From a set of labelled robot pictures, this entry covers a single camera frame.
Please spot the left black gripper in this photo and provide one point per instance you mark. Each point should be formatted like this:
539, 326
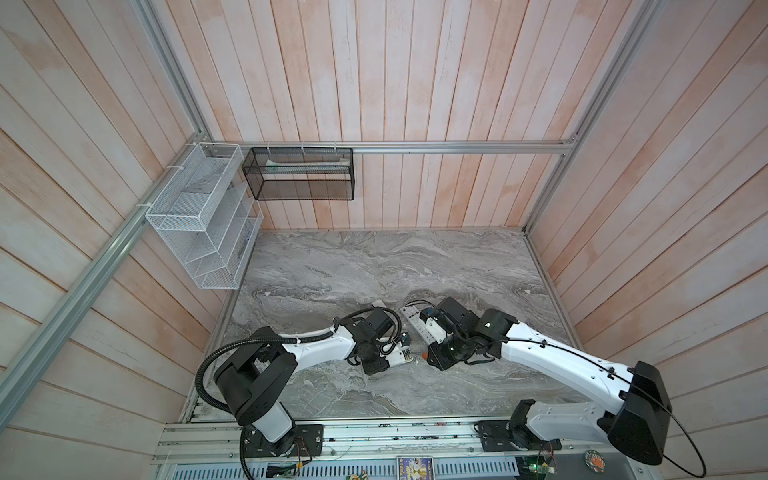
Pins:
373, 368

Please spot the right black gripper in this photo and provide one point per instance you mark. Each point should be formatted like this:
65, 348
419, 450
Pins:
436, 358

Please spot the white air conditioner remote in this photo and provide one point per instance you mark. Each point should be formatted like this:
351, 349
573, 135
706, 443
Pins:
399, 356

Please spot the long white TV remote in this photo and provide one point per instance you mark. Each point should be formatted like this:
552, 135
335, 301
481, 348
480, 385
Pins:
411, 313

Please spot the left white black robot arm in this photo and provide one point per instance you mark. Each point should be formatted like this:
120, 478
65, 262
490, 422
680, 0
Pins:
246, 378

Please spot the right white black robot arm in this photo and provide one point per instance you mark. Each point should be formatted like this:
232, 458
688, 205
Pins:
626, 407

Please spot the colourful card box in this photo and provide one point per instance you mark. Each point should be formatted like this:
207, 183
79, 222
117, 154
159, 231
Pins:
415, 468

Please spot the black mesh basket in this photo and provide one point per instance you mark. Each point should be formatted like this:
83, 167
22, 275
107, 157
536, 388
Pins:
300, 173

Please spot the small round orange object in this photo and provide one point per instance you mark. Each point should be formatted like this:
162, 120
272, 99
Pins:
595, 461

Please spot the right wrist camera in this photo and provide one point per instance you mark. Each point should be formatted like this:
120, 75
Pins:
432, 331

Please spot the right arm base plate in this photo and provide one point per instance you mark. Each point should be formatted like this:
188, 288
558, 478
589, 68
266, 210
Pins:
502, 436

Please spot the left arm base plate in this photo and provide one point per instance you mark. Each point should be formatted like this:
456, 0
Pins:
305, 440

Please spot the white wire mesh shelf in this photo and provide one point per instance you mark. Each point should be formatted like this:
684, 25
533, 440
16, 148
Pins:
206, 218

